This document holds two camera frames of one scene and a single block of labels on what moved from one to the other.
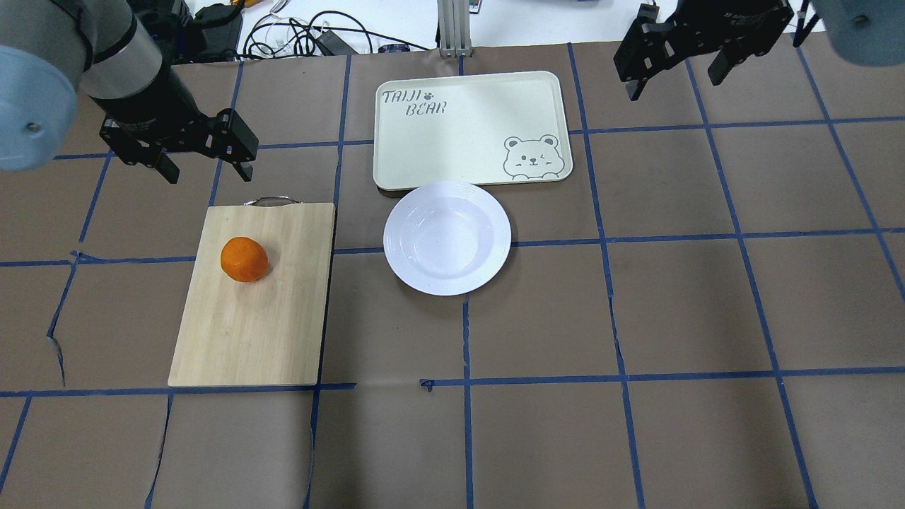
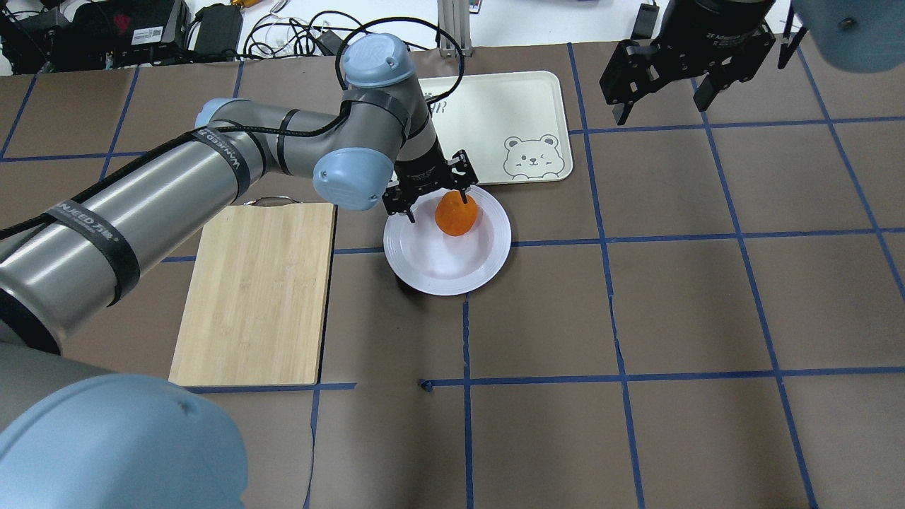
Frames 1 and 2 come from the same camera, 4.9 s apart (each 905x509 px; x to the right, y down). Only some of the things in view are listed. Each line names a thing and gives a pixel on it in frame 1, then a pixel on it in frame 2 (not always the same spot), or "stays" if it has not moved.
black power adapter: x=334 y=44 stays
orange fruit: x=244 y=259 → x=453 y=216
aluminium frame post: x=454 y=28 stays
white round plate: x=448 y=239 stays
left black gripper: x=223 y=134 → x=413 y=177
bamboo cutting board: x=268 y=332 stays
